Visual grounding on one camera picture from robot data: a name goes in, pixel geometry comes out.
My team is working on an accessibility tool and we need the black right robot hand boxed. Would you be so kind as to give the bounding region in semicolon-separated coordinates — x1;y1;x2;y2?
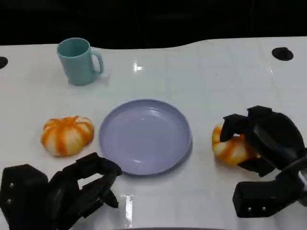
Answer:
220;105;307;178

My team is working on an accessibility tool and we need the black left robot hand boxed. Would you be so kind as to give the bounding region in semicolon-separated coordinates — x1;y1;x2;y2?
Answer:
47;152;122;230

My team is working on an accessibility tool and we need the orange and white bread roll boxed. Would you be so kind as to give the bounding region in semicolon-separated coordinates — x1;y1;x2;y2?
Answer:
40;115;95;158
212;122;261;166

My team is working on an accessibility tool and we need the lilac plate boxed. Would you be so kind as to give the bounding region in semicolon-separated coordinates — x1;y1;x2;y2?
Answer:
98;99;193;177

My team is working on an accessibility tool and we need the pale green mug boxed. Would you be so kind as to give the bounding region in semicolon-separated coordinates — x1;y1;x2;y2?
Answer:
57;37;104;86

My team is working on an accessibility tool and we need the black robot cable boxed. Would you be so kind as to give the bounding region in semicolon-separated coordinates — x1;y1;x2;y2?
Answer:
275;158;307;183

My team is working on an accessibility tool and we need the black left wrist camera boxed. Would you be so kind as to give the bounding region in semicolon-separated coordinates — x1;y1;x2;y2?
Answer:
0;164;48;230

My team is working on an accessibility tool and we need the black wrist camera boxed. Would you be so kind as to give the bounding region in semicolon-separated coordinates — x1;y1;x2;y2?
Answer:
232;177;307;219
0;164;48;230

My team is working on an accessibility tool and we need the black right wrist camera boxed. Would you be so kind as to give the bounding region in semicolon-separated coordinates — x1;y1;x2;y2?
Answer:
232;177;307;219

